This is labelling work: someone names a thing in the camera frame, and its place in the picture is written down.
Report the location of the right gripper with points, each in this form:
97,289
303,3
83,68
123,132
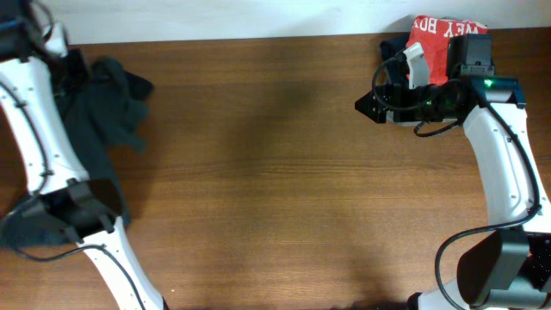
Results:
400,92

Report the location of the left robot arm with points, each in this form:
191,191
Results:
61,197

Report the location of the navy folded t-shirt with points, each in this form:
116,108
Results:
389,48

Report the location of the black t-shirt white letters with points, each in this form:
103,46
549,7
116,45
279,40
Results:
25,233

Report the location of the dark green t-shirt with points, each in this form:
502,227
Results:
101,106

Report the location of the red folded t-shirt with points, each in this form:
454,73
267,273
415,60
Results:
433,34

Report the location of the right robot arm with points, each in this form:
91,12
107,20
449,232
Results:
510,267

